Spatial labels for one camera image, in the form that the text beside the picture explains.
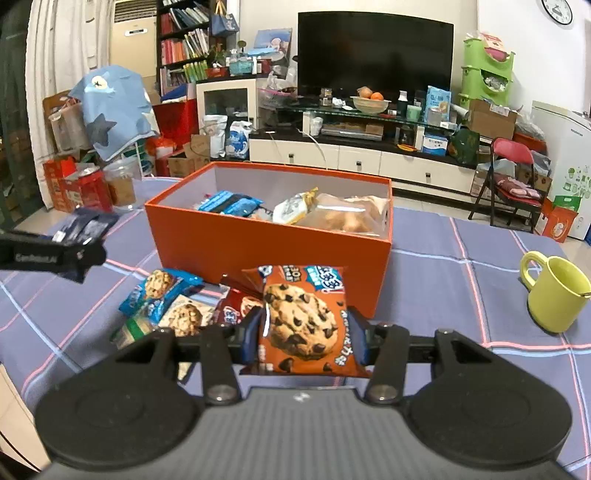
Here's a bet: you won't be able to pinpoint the dark navy snack packet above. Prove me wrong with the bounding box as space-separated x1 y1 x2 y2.
52 207 119 283

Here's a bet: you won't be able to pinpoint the red chocolate cookie packet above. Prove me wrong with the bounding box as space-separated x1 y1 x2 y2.
213 275 263 326

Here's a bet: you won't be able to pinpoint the orange chocolate cookie packet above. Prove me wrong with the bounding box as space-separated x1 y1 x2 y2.
243 265 369 378

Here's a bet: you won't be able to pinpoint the green white snack packet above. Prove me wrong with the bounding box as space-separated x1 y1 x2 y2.
110 316 155 350

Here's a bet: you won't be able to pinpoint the white nut snack packet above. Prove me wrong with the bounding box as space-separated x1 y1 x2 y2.
273 187 318 225

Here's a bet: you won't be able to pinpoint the clear round cracker packet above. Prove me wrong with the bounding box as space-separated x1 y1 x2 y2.
297 193 390 238

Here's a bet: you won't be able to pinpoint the red soda can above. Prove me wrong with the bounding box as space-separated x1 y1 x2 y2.
77 166 112 212

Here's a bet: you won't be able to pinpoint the white cookie packet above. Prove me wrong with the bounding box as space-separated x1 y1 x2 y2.
158 295 214 337

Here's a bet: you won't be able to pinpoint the clear plastic jar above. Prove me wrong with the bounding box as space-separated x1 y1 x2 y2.
103 157 141 209

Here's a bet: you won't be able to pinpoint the blue cookie packet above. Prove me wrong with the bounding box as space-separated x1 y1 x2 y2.
118 269 204 325

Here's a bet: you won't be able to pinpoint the blue plaid tablecloth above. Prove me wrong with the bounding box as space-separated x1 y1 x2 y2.
0 177 591 471

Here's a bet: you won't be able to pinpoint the orange storage box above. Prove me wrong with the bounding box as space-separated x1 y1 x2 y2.
145 162 393 318

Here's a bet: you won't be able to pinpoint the blue snack packet in box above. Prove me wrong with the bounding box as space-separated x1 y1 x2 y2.
197 190 263 218

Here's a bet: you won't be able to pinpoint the blue star fabric cover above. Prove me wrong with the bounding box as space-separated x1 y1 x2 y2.
68 65 160 162

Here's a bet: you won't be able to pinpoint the white tv cabinet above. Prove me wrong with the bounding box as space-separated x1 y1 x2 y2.
249 132 475 196

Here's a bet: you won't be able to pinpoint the green mug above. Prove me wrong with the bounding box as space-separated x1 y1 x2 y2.
520 251 591 334

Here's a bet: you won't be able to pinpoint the white glass door cabinet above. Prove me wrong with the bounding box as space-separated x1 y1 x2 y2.
195 75 259 129

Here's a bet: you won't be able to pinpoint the red folding chair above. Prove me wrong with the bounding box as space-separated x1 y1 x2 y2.
468 137 547 233

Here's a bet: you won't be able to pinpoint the white air conditioner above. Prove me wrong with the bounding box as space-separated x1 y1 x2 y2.
109 0 157 78

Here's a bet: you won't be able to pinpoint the fruit bowl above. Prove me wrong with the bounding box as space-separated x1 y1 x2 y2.
351 86 390 114

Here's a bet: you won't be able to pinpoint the dark bookcase with books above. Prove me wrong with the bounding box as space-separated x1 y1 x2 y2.
156 0 211 96

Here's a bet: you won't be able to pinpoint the cardboard box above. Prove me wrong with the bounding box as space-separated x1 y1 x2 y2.
467 99 517 140

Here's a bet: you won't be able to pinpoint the black television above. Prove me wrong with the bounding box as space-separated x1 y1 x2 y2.
297 11 454 101

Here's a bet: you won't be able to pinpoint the green stacking bins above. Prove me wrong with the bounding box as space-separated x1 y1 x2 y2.
459 36 515 109

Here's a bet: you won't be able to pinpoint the white chest freezer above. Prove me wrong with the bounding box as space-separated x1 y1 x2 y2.
532 101 590 240

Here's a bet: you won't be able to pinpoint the wall clock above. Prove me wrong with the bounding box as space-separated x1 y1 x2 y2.
541 0 573 26

